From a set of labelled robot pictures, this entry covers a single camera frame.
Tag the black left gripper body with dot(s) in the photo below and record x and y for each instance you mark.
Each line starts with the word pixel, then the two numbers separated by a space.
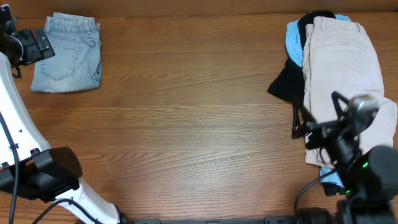
pixel 34 46

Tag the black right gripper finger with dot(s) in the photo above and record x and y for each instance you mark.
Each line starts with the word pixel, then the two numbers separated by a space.
pixel 337 98
pixel 303 121

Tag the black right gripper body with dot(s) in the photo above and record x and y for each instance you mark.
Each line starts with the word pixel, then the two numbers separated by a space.
pixel 342 145

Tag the light blue denim shorts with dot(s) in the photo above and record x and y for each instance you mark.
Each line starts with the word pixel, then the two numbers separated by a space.
pixel 76 65

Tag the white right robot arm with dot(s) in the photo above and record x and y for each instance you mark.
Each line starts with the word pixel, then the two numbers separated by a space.
pixel 370 179

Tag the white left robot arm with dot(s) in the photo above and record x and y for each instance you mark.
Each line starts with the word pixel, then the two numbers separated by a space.
pixel 30 167

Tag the black garment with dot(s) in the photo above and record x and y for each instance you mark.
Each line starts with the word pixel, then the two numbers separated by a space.
pixel 281 86

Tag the beige shorts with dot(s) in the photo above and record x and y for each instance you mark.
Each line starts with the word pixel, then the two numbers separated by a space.
pixel 339 56

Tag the light blue garment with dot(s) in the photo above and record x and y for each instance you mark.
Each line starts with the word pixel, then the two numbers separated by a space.
pixel 294 41

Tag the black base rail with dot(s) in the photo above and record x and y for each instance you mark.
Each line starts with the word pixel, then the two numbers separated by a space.
pixel 266 220

